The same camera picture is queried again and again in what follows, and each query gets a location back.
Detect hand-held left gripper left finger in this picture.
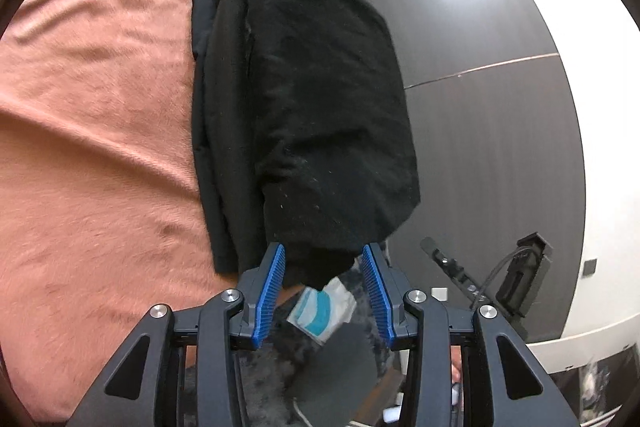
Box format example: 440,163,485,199
67,242,287,427

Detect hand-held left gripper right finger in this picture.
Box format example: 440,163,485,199
361,242,576,427

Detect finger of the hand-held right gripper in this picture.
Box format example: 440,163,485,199
420,236,483,308

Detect black pants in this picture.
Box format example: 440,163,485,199
247,0,421,288

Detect white and teal packet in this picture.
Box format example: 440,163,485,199
286,279,358,343

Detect dark fuzzy trousers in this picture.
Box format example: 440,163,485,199
182,337,301,427

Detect dark printed cloth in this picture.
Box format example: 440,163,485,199
575,347,640,427

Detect folded black garment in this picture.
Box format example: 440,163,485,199
191,0,271,279

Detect orange bed blanket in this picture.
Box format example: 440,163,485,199
0,0,286,423

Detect black cable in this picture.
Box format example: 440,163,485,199
471,247,540,309

